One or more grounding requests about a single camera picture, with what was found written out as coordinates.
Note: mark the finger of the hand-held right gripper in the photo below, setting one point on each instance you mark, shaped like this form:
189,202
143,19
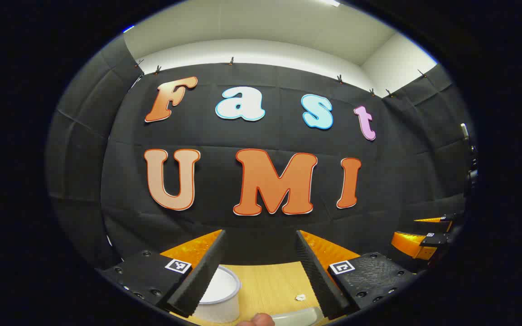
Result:
433,240
447,221

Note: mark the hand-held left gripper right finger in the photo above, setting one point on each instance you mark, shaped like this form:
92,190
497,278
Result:
317,276

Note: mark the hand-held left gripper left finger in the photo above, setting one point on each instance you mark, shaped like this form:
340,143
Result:
202,276

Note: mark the white garbage bin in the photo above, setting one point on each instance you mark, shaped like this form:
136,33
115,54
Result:
220,290

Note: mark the small white paper scrap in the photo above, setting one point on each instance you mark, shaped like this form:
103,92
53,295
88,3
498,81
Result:
300,297

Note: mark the white dustpan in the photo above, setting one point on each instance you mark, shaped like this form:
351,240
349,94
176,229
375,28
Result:
297,315

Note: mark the wooden desktop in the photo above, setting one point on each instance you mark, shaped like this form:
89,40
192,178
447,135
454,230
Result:
270,285

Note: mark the dark stand with white top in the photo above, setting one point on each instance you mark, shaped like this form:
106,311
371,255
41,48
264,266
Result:
471,163

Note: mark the row of black cloth clips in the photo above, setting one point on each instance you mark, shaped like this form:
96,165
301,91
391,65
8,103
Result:
340,79

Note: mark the ceiling light strip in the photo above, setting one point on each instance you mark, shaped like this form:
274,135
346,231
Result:
331,2

